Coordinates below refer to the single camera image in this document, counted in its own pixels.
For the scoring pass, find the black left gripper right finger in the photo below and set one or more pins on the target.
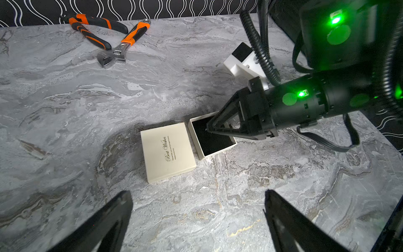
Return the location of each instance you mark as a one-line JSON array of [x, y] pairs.
[[291, 231]]

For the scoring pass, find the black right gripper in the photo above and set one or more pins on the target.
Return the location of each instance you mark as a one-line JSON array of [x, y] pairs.
[[256, 113]]

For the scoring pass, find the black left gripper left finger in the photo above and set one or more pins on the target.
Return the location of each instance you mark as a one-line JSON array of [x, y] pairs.
[[105, 229]]

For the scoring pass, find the cream jewelry box drawer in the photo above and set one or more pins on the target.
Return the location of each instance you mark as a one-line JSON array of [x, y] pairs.
[[208, 144]]

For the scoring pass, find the cream jewelry box sleeve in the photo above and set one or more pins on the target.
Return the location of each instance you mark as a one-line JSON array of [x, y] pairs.
[[167, 152]]

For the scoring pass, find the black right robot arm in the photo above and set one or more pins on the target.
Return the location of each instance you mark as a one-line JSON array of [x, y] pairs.
[[350, 55]]

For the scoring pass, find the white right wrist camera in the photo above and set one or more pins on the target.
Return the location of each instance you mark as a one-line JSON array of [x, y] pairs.
[[243, 62]]

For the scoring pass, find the orange handled adjustable wrench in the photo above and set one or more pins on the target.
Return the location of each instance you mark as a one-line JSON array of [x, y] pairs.
[[107, 58]]

